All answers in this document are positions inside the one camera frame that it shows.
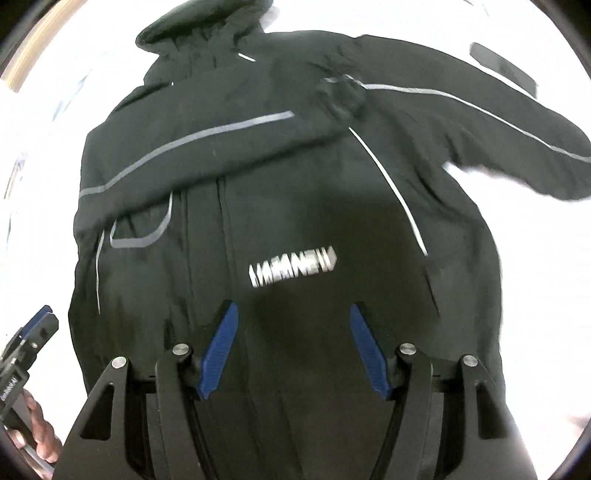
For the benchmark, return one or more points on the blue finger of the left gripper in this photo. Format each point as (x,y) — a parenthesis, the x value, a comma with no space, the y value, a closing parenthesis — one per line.
(36,319)

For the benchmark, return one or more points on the wooden bed headboard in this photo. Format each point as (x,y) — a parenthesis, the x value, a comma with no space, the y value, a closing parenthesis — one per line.
(31,36)

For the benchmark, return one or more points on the person's left hand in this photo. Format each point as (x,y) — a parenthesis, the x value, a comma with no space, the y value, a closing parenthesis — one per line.
(49,446)

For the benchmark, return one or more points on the dark flat object on bed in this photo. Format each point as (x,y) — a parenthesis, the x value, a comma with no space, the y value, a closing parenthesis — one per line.
(498,64)

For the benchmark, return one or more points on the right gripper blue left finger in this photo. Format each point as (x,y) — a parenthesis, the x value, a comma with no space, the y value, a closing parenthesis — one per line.
(212,362)

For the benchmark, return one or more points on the black hooded jacket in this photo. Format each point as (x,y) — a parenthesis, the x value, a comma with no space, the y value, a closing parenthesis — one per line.
(297,174)

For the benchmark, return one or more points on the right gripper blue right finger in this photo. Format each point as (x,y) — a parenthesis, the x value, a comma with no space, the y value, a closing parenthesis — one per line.
(373,359)

